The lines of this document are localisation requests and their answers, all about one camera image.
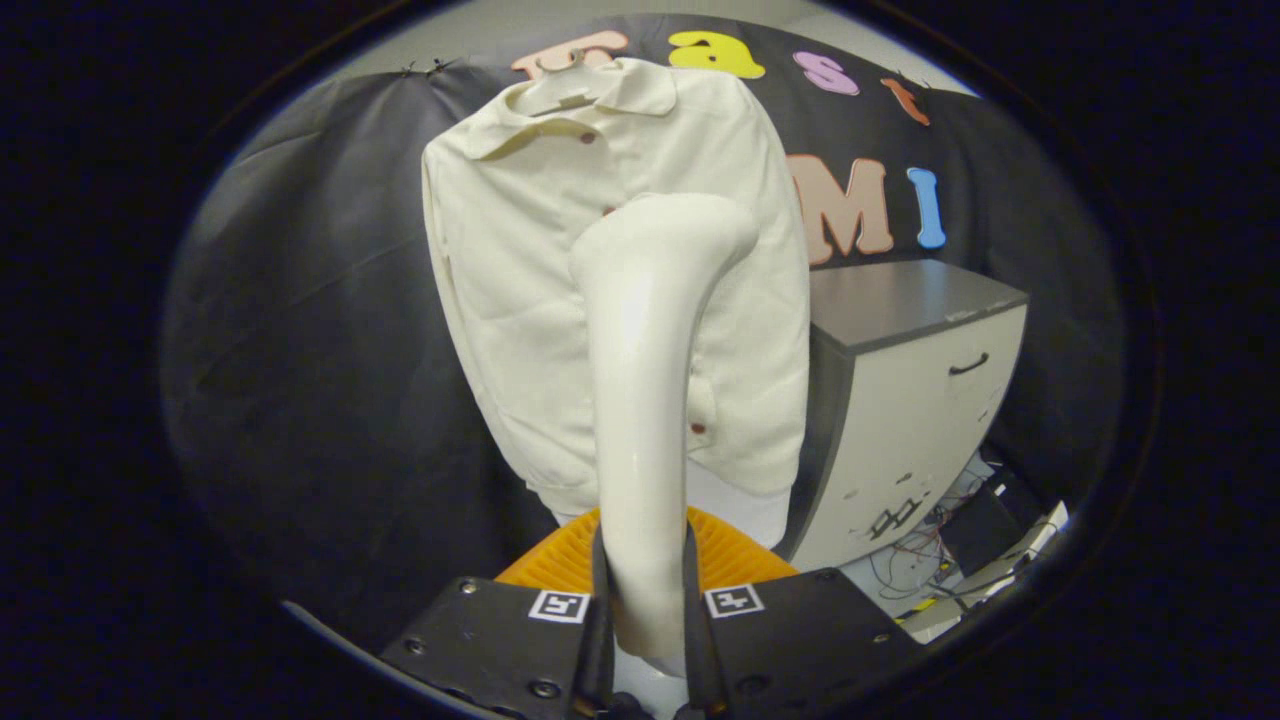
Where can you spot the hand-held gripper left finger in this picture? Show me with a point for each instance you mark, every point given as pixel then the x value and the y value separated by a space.
pixel 600 640

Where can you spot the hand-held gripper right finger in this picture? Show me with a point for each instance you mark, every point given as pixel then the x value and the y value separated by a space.
pixel 692 620

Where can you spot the white garment steamer head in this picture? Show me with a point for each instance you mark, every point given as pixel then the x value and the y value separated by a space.
pixel 640 400

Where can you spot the cream button-up shirt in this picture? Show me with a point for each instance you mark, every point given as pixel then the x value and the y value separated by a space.
pixel 510 300

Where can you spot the white clothes hanger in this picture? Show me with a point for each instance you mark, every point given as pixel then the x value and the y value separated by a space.
pixel 560 92

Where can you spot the grey and white cabinet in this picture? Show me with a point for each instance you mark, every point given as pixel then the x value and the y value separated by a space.
pixel 900 420

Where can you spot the black box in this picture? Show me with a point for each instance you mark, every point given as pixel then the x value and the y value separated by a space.
pixel 980 525

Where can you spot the white plastic strip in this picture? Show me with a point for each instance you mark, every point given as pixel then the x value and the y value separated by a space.
pixel 1000 585

